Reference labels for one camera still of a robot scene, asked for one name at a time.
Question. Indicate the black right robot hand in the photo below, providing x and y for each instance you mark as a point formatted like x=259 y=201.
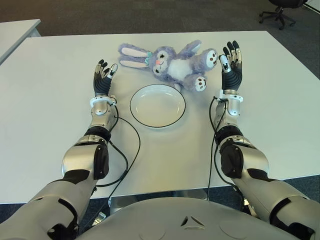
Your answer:
x=232 y=78

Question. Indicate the white side table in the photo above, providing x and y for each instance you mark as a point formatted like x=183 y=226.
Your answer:
x=15 y=32

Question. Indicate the grey robot torso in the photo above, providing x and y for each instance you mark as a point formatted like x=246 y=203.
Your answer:
x=175 y=220

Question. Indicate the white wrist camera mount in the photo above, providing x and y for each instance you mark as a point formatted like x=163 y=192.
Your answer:
x=231 y=93
x=100 y=99

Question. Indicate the purple bunny plush doll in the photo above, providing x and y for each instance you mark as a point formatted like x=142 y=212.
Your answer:
x=177 y=70

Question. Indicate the black office chair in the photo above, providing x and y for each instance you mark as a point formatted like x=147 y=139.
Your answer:
x=278 y=13

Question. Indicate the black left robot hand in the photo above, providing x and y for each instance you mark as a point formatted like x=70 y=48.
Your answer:
x=102 y=83

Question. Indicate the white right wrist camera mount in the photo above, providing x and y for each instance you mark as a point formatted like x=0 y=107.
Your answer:
x=231 y=93

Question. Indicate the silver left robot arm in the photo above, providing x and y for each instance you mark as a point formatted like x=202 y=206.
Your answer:
x=77 y=157

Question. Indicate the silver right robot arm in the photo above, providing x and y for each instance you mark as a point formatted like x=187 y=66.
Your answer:
x=255 y=157

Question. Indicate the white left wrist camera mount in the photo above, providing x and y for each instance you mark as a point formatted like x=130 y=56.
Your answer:
x=100 y=99

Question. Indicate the white plate with black rim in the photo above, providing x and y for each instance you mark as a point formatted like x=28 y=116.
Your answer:
x=157 y=110

